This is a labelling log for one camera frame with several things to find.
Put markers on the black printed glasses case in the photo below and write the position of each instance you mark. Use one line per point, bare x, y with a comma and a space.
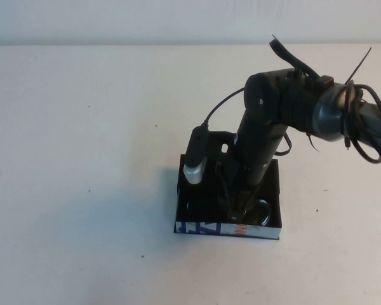
273, 190

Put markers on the black zip tie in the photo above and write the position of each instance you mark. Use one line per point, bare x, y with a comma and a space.
358, 65

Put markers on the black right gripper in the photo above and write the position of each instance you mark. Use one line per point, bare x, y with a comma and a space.
246, 178

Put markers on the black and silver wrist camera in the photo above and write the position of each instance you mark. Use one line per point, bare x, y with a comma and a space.
195, 159

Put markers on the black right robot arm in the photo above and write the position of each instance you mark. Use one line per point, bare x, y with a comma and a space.
260, 101

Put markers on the black framed glasses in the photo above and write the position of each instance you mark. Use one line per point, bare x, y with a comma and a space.
264, 212

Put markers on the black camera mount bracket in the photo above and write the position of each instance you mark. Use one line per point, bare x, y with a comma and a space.
219, 143

